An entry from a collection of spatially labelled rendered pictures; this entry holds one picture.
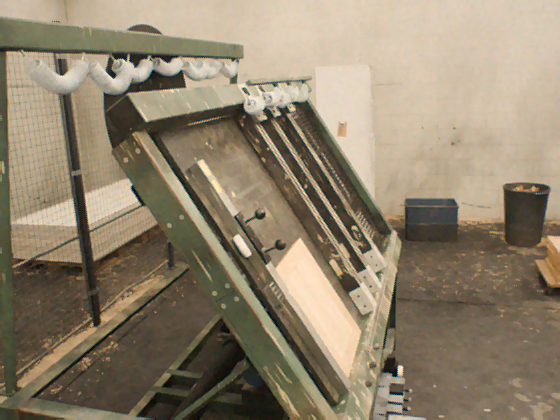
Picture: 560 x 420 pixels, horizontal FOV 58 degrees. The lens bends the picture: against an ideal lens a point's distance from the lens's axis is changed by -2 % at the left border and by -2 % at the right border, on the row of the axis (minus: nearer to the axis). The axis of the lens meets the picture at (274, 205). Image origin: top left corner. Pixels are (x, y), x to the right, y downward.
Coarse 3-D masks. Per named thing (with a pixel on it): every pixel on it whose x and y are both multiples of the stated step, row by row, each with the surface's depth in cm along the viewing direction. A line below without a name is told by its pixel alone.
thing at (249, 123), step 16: (240, 128) 233; (256, 128) 230; (256, 144) 232; (272, 144) 235; (272, 160) 232; (272, 176) 234; (288, 176) 232; (288, 192) 234; (304, 192) 237; (304, 208) 233; (304, 224) 235; (320, 224) 233; (320, 240) 235; (336, 256) 235; (352, 272) 235; (352, 288) 236; (368, 304) 236
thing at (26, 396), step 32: (160, 288) 305; (128, 320) 283; (192, 352) 363; (224, 352) 245; (384, 352) 339; (32, 384) 211; (160, 384) 314; (256, 384) 282; (0, 416) 198; (32, 416) 193; (64, 416) 189; (96, 416) 188; (128, 416) 188; (192, 416) 202; (288, 416) 178
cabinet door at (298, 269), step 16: (288, 256) 200; (304, 256) 214; (288, 272) 193; (304, 272) 205; (320, 272) 218; (288, 288) 186; (304, 288) 198; (320, 288) 210; (304, 304) 190; (320, 304) 202; (336, 304) 215; (320, 320) 195; (336, 320) 207; (352, 320) 220; (336, 336) 199; (352, 336) 211; (336, 352) 191; (352, 352) 203
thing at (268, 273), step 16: (208, 192) 175; (224, 192) 178; (224, 208) 175; (256, 256) 176; (272, 272) 177; (288, 304) 177; (304, 320) 178; (304, 336) 178; (320, 336) 182; (320, 352) 178; (336, 368) 180; (336, 384) 179
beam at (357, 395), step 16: (384, 240) 343; (384, 256) 308; (384, 304) 257; (368, 320) 229; (384, 320) 245; (384, 336) 233; (352, 368) 194; (368, 368) 200; (352, 384) 182; (352, 400) 175; (368, 400) 185; (352, 416) 169; (368, 416) 178
